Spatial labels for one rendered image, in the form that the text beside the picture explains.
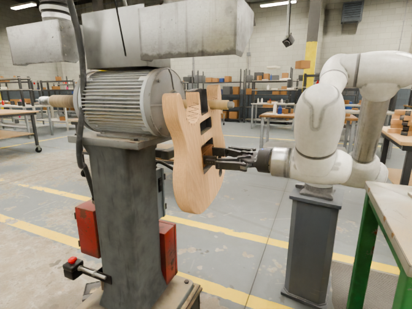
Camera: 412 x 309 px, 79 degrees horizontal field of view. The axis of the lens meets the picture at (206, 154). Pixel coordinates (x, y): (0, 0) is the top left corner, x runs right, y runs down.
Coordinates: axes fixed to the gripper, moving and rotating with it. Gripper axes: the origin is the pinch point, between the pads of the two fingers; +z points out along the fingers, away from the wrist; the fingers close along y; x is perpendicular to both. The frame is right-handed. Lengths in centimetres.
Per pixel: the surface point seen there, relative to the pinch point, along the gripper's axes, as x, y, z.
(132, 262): -48, -11, 34
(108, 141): 3.9, -5.1, 38.8
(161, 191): -31, 19, 36
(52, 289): -108, -5, 121
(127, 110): 15.6, -3.5, 28.2
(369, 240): -45, 30, -57
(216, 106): 15.1, 7.2, -0.5
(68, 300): -108, -6, 103
